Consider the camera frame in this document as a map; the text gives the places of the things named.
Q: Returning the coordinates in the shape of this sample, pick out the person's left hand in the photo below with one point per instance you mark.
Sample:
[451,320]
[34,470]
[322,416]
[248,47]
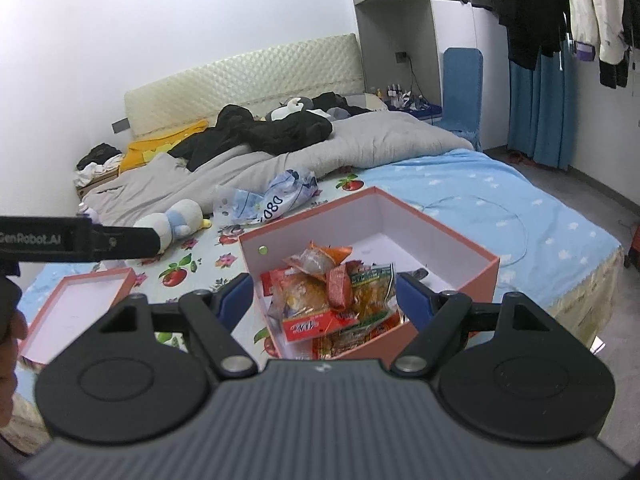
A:
[8,359]

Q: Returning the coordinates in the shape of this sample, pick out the blue curtain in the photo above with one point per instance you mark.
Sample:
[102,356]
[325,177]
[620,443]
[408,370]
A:
[542,122]

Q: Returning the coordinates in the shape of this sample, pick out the white blue plush toy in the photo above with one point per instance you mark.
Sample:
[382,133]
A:
[180,221]

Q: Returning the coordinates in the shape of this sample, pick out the pink box lid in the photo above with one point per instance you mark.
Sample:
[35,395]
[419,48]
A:
[73,306]

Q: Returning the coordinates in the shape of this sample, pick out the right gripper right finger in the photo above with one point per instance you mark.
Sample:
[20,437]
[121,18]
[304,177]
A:
[437,316]

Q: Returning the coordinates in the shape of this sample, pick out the fruit pattern bed mat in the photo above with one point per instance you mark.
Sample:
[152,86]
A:
[210,259]

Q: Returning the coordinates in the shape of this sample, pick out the black clothing pile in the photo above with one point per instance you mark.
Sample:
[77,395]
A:
[236,126]

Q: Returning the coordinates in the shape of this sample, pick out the white hanging jacket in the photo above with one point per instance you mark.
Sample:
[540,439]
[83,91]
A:
[606,31]

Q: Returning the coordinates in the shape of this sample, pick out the hanging dark clothes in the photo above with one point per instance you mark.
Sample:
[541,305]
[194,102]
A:
[534,28]

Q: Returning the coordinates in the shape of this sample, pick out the grey duvet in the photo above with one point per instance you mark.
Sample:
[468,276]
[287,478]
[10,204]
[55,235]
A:
[363,141]

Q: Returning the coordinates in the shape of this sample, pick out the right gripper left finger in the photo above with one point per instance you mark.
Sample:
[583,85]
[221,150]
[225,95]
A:
[210,319]

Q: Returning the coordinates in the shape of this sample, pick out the red sausage snack pack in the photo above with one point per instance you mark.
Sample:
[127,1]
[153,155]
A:
[339,284]

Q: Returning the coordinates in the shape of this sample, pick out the cream padded headboard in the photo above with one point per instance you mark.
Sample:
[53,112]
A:
[258,81]

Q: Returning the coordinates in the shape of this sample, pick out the red label snack pack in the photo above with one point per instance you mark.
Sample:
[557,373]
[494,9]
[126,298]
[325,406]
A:
[299,304]

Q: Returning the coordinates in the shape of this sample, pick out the orange clear snack pack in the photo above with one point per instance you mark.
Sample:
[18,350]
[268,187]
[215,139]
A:
[318,260]

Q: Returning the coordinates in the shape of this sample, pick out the black white plush toy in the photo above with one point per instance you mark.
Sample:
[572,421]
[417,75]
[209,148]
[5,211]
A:
[294,105]

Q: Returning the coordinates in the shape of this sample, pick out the crumpled blue white plastic bag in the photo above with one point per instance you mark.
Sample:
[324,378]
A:
[286,192]

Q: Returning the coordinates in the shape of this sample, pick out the yellow pillow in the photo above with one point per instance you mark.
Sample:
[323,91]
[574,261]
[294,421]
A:
[141,152]

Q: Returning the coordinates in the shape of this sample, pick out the red dried tofu snack pack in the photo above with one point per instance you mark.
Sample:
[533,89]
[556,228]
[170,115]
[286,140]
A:
[337,343]

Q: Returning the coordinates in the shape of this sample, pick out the green pea cartilage snack pack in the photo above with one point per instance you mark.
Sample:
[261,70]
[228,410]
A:
[372,287]

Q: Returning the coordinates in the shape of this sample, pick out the white spray bottle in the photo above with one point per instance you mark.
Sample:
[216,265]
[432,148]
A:
[86,211]

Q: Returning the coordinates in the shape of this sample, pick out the blue chair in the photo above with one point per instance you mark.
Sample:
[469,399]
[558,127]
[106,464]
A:
[462,91]

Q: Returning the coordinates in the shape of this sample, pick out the pink box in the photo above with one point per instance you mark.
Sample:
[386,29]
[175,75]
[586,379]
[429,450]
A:
[379,229]

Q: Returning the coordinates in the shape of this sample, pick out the clothes pile on nightstand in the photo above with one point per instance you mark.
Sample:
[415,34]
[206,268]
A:
[98,166]

